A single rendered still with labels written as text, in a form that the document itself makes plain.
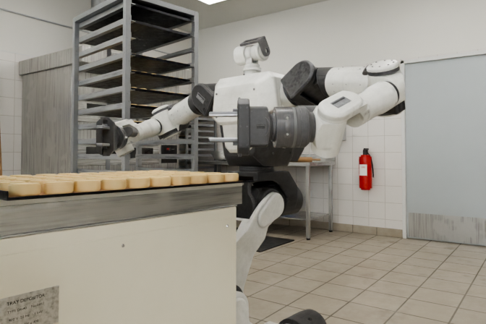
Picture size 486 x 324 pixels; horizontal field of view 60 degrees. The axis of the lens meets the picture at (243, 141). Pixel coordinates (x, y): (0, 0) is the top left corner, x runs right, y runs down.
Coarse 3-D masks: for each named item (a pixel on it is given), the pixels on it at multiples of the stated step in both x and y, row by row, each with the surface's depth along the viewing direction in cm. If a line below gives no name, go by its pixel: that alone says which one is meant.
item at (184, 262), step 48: (0, 240) 67; (48, 240) 73; (96, 240) 80; (144, 240) 88; (192, 240) 98; (0, 288) 67; (48, 288) 73; (96, 288) 80; (144, 288) 88; (192, 288) 98
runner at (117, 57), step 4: (108, 56) 234; (112, 56) 231; (116, 56) 227; (120, 56) 225; (132, 56) 221; (100, 60) 241; (104, 60) 237; (108, 60) 234; (112, 60) 231; (116, 60) 230; (120, 60) 230; (88, 64) 251; (92, 64) 248; (96, 64) 244; (100, 64) 241; (104, 64) 241; (80, 68) 259; (84, 68) 255; (88, 68) 251; (92, 68) 251
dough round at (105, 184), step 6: (102, 180) 83; (108, 180) 82; (114, 180) 82; (120, 180) 83; (126, 180) 85; (102, 186) 83; (108, 186) 82; (114, 186) 82; (120, 186) 83; (126, 186) 85
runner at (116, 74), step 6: (108, 72) 233; (114, 72) 229; (120, 72) 224; (132, 72) 218; (90, 78) 249; (96, 78) 243; (102, 78) 239; (108, 78) 234; (84, 84) 255; (90, 84) 254
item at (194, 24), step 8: (192, 24) 249; (192, 40) 249; (192, 56) 249; (192, 72) 248; (192, 88) 248; (192, 120) 247; (192, 136) 247; (192, 144) 247; (192, 152) 247; (192, 160) 247; (192, 168) 246
